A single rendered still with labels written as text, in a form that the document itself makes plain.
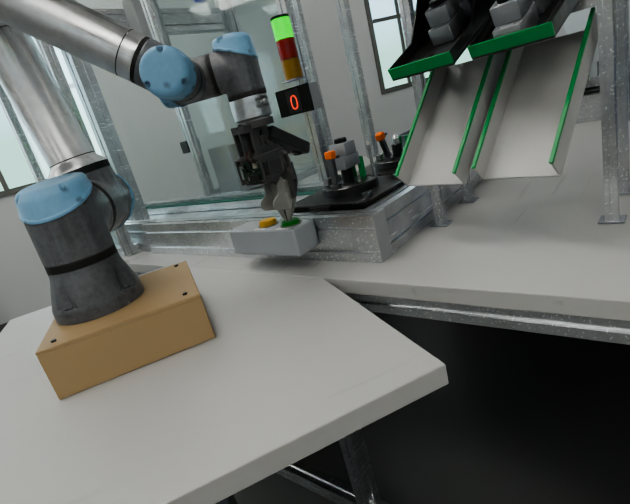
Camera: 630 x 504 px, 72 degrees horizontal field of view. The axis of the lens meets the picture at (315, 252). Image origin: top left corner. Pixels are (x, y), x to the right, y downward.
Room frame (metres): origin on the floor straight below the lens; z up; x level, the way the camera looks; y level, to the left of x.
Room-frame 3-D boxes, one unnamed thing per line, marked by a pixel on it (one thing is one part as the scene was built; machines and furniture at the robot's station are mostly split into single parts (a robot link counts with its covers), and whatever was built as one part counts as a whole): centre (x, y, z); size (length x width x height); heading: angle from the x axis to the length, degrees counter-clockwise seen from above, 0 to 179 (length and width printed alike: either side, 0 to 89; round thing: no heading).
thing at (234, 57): (0.89, 0.05, 1.28); 0.09 x 0.08 x 0.11; 90
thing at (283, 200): (0.88, 0.04, 1.02); 0.06 x 0.03 x 0.09; 137
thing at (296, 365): (0.77, 0.35, 0.84); 0.90 x 0.70 x 0.03; 17
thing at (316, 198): (1.05, -0.12, 0.96); 0.24 x 0.24 x 0.02; 47
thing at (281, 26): (1.27, -0.07, 1.39); 0.05 x 0.05 x 0.05
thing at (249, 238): (0.96, 0.08, 0.93); 0.21 x 0.07 x 0.06; 47
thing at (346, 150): (1.06, -0.13, 1.06); 0.08 x 0.04 x 0.07; 137
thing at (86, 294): (0.76, 0.40, 0.99); 0.15 x 0.15 x 0.10
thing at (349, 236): (1.13, 0.18, 0.91); 0.89 x 0.06 x 0.11; 47
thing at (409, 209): (1.41, -0.46, 0.91); 1.24 x 0.33 x 0.10; 137
